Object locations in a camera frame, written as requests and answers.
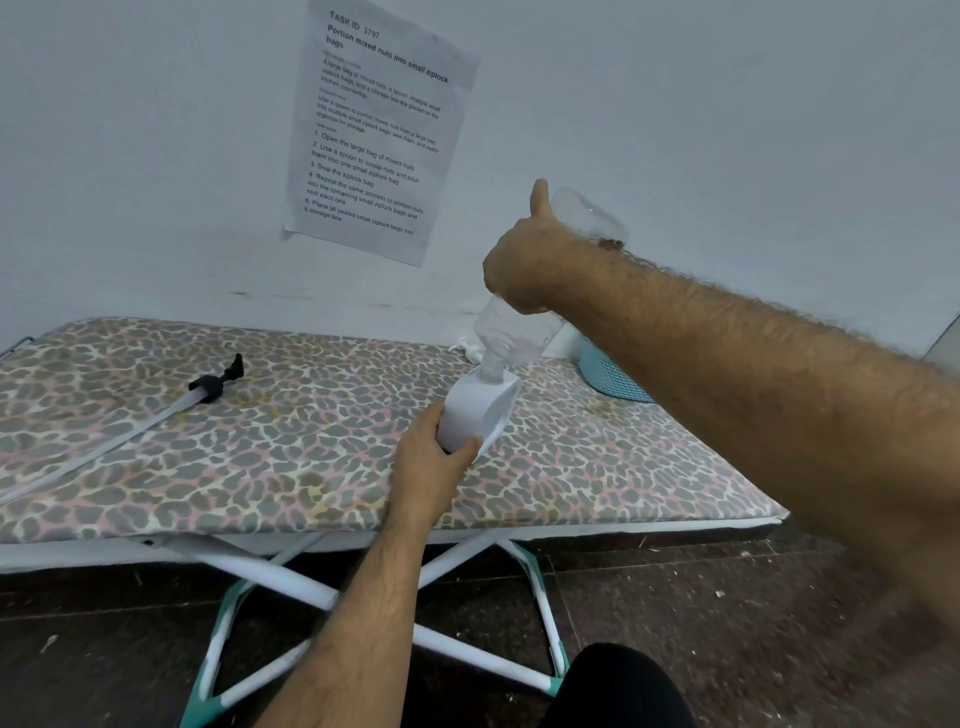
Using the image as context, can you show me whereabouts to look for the person's right leg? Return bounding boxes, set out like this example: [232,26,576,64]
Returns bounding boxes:
[538,642,699,728]

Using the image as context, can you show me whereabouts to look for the teal plastic basket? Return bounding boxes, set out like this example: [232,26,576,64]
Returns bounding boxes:
[577,337,655,405]

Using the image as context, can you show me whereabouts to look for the printed paper sheet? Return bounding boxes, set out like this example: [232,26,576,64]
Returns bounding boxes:
[283,0,481,268]

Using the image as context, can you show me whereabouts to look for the person's right forearm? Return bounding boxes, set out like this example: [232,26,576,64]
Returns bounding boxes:
[551,232,960,661]

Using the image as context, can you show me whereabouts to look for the transparent bottle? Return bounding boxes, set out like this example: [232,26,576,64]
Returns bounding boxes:
[472,187,630,384]

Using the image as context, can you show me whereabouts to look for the white square soap dispenser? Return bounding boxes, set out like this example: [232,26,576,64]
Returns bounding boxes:
[437,367,523,460]

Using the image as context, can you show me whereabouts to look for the person's left forearm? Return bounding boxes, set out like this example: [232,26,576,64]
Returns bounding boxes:
[254,509,436,728]

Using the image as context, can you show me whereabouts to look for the person's right hand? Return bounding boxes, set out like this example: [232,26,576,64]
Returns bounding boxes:
[482,178,594,316]

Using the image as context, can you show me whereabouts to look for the black pump with long tube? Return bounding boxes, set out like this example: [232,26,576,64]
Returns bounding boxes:
[0,353,245,508]

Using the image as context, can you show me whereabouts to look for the white ironing board legs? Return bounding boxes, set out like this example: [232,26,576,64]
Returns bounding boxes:
[149,533,571,728]

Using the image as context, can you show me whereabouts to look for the leopard print ironing board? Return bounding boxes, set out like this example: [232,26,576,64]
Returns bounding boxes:
[0,316,789,546]

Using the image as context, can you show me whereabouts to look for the person's left hand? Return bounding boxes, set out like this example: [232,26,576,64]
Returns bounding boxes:
[386,399,484,534]

